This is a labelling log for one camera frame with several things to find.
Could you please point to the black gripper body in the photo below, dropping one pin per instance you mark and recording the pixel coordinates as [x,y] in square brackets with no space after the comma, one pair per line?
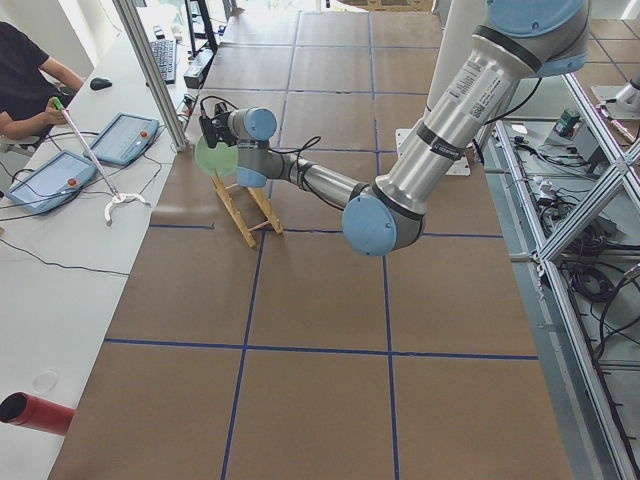
[218,131]

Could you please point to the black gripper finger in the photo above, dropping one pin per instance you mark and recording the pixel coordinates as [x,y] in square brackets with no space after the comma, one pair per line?
[211,137]

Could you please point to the light green ceramic plate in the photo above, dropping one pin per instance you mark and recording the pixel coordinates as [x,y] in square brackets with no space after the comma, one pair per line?
[221,160]

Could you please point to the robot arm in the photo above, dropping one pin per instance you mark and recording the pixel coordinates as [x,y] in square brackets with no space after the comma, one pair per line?
[515,40]

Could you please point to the wooden dish rack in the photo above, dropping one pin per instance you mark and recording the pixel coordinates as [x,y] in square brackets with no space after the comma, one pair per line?
[249,208]

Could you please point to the black box on desk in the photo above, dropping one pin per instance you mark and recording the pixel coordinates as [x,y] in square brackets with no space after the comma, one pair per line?
[198,69]

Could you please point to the blue teach pendant far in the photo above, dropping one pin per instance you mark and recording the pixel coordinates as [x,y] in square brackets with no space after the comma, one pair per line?
[124,139]

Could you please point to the blue teach pendant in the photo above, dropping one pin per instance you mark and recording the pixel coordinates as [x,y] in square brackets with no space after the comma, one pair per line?
[55,182]
[124,139]

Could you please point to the black keyboard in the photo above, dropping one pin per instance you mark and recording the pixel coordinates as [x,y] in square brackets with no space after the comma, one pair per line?
[164,54]

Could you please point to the pink rod white stand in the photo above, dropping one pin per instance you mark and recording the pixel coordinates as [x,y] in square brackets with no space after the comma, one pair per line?
[117,196]

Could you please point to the black computer mouse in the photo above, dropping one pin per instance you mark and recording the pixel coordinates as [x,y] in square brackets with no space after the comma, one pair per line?
[99,83]

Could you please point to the blue teach pendant near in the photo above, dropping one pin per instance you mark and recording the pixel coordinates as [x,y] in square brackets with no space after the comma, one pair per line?
[55,182]

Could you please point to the seated person black shirt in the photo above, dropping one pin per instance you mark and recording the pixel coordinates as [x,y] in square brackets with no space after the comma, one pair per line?
[27,107]

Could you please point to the red cylinder bottle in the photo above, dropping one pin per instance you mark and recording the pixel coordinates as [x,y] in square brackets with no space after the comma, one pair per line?
[32,412]

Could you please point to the aluminium frame post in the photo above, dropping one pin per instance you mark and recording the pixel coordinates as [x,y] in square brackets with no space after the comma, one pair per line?
[134,28]

